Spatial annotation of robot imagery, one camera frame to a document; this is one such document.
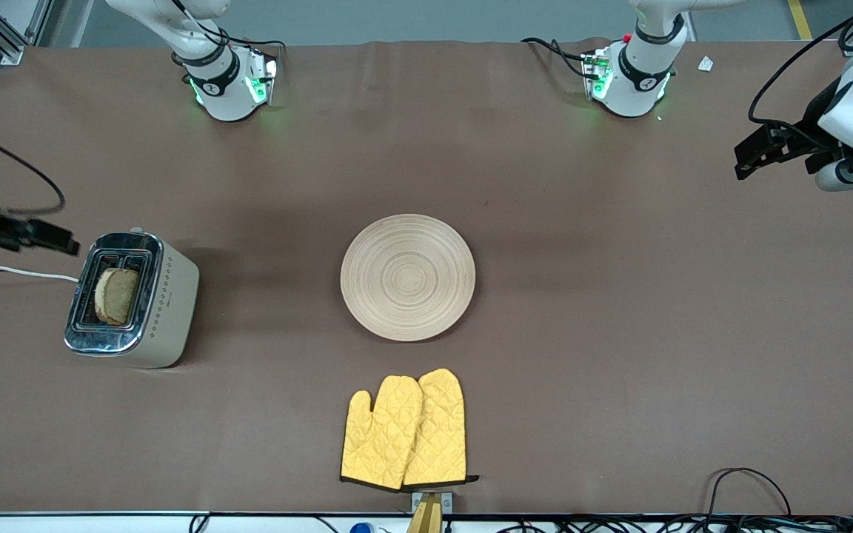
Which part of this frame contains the brown toast slice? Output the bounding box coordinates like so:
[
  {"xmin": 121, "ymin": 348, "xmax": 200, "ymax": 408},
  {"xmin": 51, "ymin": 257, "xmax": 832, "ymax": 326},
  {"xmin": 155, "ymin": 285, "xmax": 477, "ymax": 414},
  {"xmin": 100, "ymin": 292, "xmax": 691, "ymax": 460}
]
[{"xmin": 93, "ymin": 268, "xmax": 140, "ymax": 326}]

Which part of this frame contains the white toaster power cord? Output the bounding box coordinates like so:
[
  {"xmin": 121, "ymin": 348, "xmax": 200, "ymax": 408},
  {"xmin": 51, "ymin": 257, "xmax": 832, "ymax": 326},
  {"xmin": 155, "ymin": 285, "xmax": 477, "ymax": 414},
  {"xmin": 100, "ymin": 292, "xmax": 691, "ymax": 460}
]
[{"xmin": 0, "ymin": 265, "xmax": 81, "ymax": 284}]

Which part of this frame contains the brown table cover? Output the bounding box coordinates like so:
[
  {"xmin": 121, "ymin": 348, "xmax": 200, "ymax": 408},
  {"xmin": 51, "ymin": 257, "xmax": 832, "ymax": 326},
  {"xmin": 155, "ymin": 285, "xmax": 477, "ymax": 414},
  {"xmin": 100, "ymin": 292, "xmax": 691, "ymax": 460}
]
[{"xmin": 0, "ymin": 38, "xmax": 853, "ymax": 516}]

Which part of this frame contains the yellow quilted oven mitt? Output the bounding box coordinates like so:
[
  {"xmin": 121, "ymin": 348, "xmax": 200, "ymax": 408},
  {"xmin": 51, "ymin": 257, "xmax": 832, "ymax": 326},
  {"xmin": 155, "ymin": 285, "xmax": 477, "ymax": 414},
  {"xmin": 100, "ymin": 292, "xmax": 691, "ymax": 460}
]
[
  {"xmin": 403, "ymin": 368, "xmax": 481, "ymax": 489},
  {"xmin": 340, "ymin": 375, "xmax": 425, "ymax": 491}
]

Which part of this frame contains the beige chrome toaster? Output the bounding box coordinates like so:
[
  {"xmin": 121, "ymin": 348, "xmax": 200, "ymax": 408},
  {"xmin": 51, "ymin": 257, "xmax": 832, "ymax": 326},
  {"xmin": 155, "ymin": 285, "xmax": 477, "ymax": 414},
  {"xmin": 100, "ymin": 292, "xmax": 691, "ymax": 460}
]
[{"xmin": 64, "ymin": 228, "xmax": 200, "ymax": 369}]

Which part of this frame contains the black looped cable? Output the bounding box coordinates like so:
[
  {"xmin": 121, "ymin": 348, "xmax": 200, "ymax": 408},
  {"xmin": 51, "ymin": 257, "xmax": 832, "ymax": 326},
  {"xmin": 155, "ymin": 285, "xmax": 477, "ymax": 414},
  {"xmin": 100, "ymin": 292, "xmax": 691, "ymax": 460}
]
[{"xmin": 706, "ymin": 467, "xmax": 792, "ymax": 519}]

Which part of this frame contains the black arm base cable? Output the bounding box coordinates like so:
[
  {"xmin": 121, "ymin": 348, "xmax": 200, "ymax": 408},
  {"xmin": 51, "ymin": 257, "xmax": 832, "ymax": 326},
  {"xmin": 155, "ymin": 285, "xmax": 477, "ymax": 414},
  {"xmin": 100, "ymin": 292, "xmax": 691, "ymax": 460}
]
[
  {"xmin": 171, "ymin": 0, "xmax": 287, "ymax": 75},
  {"xmin": 521, "ymin": 37, "xmax": 592, "ymax": 78}
]

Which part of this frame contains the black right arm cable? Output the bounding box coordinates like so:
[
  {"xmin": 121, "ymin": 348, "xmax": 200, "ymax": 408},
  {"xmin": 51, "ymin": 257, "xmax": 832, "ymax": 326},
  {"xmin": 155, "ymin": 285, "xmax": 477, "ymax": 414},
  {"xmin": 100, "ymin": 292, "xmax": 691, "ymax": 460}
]
[{"xmin": 0, "ymin": 132, "xmax": 66, "ymax": 217}]

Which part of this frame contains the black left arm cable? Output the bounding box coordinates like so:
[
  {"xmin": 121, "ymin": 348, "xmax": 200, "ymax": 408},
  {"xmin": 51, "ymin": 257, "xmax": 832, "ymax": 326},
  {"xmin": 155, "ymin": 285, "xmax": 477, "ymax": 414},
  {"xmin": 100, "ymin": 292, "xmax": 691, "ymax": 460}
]
[{"xmin": 749, "ymin": 0, "xmax": 853, "ymax": 149}]

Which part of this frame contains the round wooden plate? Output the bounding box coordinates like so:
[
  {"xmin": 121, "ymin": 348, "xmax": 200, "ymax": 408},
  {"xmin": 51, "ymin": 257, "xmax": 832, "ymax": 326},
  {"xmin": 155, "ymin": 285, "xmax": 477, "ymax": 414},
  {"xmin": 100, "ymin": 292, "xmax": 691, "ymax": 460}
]
[{"xmin": 340, "ymin": 214, "xmax": 476, "ymax": 342}]

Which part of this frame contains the black cable bundle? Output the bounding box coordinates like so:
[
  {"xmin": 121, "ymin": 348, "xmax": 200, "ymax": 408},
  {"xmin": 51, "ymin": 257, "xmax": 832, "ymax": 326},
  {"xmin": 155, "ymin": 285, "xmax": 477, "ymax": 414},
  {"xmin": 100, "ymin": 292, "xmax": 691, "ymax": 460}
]
[{"xmin": 501, "ymin": 514, "xmax": 853, "ymax": 533}]

